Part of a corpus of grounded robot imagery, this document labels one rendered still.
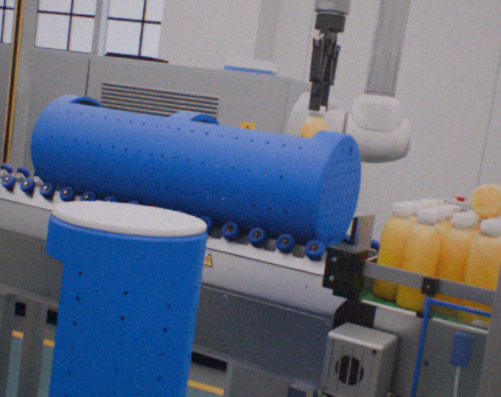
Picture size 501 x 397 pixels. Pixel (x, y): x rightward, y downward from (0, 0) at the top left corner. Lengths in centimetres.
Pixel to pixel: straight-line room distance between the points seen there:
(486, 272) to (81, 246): 76
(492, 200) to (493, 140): 283
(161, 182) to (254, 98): 161
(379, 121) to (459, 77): 221
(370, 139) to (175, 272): 117
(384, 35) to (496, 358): 128
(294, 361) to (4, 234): 93
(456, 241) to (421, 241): 7
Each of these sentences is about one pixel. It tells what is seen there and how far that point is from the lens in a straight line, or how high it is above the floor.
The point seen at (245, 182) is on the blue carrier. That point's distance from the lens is 167.
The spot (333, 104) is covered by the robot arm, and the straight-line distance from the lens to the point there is 230.
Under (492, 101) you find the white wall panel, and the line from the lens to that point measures 441.
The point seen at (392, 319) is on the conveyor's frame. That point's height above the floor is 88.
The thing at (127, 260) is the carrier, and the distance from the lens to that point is 119.
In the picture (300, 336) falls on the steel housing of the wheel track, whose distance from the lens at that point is 169.
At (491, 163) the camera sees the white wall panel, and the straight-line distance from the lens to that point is 441.
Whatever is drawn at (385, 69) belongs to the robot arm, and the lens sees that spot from 230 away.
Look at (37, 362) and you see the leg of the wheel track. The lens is 245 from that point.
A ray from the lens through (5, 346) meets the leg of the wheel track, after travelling 232.
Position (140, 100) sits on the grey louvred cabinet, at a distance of 361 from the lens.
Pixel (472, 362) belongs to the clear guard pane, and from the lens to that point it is 141.
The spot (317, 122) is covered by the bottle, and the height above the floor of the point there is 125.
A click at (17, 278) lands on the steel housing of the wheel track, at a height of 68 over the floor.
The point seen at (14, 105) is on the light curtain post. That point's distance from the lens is 277.
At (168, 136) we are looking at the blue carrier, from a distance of 181.
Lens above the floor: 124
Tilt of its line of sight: 7 degrees down
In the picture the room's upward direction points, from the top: 8 degrees clockwise
